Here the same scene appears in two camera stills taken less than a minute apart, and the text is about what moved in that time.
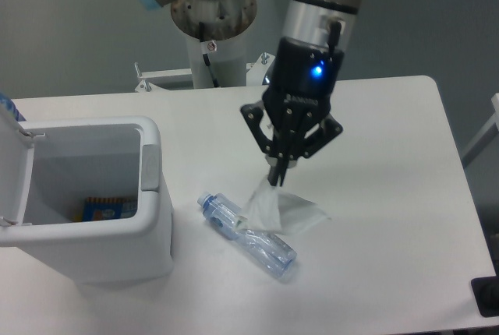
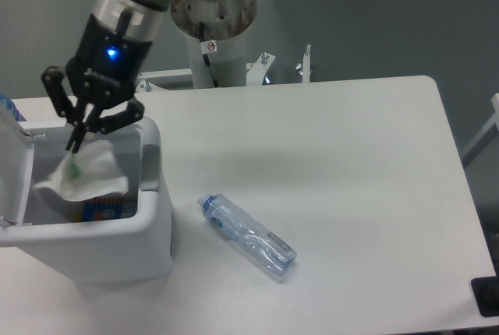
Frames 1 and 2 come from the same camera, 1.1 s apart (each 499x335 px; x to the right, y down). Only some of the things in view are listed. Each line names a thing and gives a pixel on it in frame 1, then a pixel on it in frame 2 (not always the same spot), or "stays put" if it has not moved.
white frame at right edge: (490, 132) stays put
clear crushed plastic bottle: (269, 253) stays put
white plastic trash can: (77, 159) stays put
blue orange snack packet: (98, 209) stays put
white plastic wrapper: (270, 211) -> (93, 171)
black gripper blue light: (306, 72) -> (106, 65)
